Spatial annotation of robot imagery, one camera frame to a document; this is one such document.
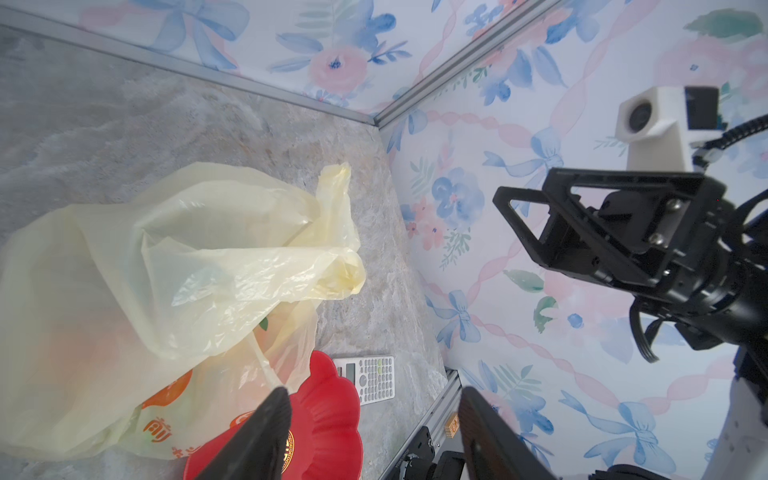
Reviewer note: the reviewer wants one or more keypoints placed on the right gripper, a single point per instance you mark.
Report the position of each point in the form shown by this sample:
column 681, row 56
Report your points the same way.
column 672, row 240

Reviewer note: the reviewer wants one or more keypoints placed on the aluminium rail frame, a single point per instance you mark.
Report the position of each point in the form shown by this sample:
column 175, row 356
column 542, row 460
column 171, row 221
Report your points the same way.
column 428, row 453

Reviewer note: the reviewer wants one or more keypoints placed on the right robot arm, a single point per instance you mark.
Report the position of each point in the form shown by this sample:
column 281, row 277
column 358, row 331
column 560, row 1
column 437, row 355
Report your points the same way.
column 741, row 450

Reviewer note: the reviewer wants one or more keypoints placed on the white calculator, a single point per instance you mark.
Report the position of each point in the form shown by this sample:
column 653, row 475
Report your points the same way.
column 373, row 377

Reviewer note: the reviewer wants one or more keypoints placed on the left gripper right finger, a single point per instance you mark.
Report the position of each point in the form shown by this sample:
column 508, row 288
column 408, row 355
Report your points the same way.
column 491, row 449

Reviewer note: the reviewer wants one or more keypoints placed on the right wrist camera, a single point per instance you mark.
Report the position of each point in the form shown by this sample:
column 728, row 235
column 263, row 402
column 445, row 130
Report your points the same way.
column 666, row 129

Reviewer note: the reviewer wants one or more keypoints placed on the yellow plastic bag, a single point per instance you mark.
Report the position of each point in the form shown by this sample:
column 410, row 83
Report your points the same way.
column 155, row 325

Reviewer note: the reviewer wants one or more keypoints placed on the red flower-shaped bowl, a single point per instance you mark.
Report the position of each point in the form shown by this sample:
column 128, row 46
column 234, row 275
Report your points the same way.
column 323, row 440

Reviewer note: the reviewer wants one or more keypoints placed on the small wooden tag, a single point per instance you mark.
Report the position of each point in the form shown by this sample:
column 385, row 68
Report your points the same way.
column 452, row 426

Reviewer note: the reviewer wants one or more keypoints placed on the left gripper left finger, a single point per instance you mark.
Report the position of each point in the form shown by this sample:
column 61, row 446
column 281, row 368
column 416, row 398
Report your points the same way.
column 257, row 449

